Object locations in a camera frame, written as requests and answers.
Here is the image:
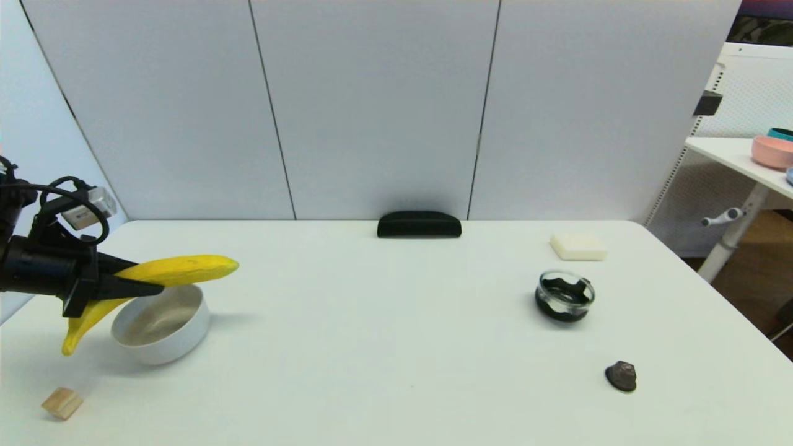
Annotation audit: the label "white soap bar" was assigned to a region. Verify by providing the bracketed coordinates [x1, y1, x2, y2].
[551, 232, 608, 261]

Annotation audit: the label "black oblong case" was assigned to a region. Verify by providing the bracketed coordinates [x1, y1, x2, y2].
[377, 211, 463, 238]

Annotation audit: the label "white pegboard panel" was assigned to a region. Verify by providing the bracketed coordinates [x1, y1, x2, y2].
[644, 42, 793, 258]

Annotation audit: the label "small dark brown shell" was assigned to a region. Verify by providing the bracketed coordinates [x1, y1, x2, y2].
[605, 361, 637, 393]

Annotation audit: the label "black cable bundle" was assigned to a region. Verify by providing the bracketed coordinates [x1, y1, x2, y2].
[0, 156, 111, 246]

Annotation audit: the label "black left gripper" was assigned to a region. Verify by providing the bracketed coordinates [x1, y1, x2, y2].
[0, 235, 165, 318]

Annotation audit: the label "glass cup with black liquid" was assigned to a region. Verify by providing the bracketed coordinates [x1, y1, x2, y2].
[535, 270, 597, 323]

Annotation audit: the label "beige round bowl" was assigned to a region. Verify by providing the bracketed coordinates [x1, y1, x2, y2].
[112, 284, 210, 365]

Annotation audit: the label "small wooden block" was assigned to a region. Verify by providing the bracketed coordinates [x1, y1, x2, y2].
[42, 387, 84, 421]

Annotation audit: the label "white table crank handle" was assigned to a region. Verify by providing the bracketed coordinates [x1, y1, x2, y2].
[702, 208, 743, 227]

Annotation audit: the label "white side table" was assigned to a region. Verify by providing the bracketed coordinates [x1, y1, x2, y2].
[686, 136, 793, 283]

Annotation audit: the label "black partition clamp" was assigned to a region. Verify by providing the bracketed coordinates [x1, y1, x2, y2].
[694, 90, 724, 116]

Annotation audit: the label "yellow banana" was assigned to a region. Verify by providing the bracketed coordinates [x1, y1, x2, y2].
[61, 255, 240, 356]

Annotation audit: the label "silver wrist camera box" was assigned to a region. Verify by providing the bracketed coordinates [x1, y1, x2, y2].
[62, 188, 118, 230]

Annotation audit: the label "pink bowl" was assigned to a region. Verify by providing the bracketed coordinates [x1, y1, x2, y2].
[752, 135, 793, 170]

